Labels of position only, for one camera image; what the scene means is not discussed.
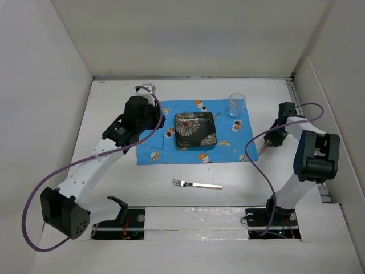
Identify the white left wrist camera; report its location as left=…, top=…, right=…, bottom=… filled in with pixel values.
left=135, top=83, right=156, bottom=101

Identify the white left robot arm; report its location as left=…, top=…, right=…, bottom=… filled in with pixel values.
left=40, top=94, right=165, bottom=240

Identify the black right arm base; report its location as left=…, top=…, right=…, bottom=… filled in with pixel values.
left=240, top=199, right=301, bottom=240

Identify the clear drinking glass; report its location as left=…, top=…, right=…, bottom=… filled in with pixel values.
left=229, top=93, right=246, bottom=116

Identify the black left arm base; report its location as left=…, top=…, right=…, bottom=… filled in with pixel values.
left=91, top=196, right=146, bottom=240

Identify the silver fork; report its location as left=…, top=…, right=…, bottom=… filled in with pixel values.
left=172, top=179, right=223, bottom=190

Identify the black floral square plate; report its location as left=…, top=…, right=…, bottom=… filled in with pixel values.
left=174, top=112, right=217, bottom=150

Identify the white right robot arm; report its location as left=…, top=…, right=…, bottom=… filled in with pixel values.
left=263, top=102, right=340, bottom=225

